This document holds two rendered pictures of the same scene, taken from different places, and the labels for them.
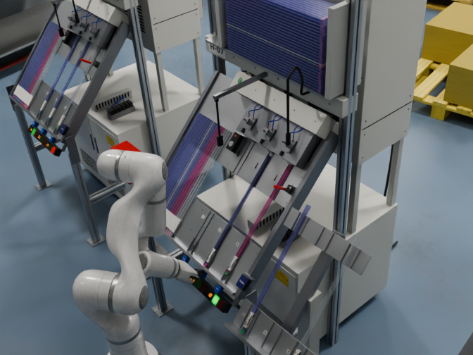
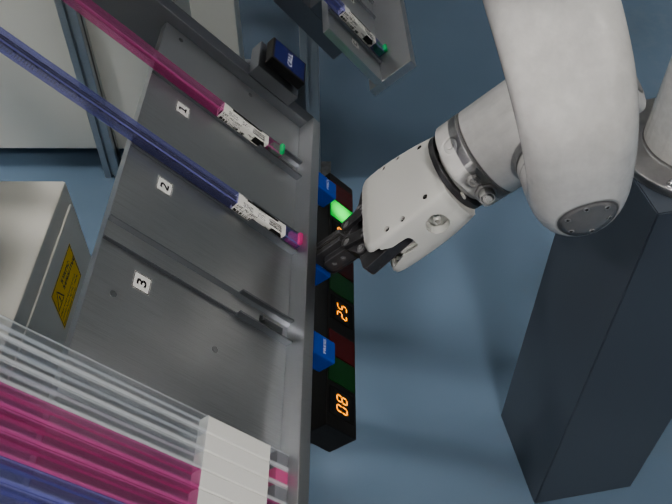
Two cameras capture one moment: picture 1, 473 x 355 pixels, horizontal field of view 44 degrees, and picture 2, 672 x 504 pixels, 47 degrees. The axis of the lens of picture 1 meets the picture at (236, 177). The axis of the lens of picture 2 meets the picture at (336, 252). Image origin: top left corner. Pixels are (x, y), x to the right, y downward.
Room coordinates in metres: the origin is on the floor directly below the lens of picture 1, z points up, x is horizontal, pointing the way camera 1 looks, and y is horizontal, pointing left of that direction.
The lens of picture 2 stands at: (2.05, 0.50, 1.27)
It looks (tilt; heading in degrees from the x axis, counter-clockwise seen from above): 47 degrees down; 218
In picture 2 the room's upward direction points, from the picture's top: straight up
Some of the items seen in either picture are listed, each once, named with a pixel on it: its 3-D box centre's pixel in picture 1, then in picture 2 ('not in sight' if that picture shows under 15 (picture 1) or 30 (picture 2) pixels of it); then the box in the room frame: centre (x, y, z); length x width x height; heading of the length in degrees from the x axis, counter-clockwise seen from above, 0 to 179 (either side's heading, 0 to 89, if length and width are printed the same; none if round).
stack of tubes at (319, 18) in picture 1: (283, 31); not in sight; (2.03, -0.21, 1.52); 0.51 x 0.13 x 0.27; 37
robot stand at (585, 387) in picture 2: not in sight; (614, 333); (1.25, 0.40, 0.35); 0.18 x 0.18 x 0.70; 48
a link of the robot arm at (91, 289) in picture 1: (106, 303); not in sight; (1.25, 0.43, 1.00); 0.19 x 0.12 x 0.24; 73
